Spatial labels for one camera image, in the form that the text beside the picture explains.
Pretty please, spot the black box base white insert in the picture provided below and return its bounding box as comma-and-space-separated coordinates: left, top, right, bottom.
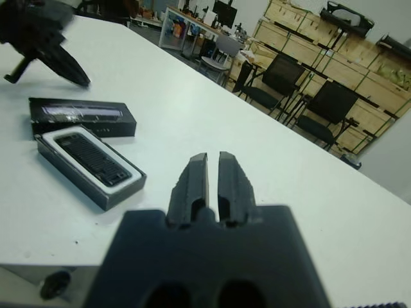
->
34, 124, 148, 212

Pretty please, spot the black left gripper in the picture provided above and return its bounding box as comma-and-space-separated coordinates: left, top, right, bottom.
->
0, 0, 92, 87

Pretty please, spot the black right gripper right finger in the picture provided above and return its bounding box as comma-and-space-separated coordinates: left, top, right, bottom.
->
217, 150, 257, 228

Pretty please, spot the black chair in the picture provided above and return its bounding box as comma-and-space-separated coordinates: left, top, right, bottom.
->
236, 52, 306, 125
293, 79, 360, 152

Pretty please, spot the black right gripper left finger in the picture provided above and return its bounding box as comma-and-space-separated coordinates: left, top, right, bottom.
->
166, 151, 211, 230

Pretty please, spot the black monitor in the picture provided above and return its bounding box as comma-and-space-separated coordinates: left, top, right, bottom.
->
213, 0, 239, 28

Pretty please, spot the black phone-like camera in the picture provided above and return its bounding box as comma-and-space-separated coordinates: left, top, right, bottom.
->
53, 132, 135, 187

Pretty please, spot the black trash bin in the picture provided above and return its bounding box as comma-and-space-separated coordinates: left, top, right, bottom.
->
340, 153, 364, 169

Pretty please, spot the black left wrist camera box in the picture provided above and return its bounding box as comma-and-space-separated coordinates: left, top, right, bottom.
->
40, 0, 76, 31

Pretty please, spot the white shelf with coloured items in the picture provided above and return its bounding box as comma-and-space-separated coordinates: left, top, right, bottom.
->
158, 5, 207, 61

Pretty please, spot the grey chair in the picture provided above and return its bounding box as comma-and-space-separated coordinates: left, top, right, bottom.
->
197, 33, 247, 86

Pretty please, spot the black long case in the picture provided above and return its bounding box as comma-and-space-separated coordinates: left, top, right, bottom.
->
376, 33, 411, 58
319, 0, 376, 39

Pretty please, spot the black box lid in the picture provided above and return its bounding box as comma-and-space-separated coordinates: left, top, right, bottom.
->
28, 96, 137, 139

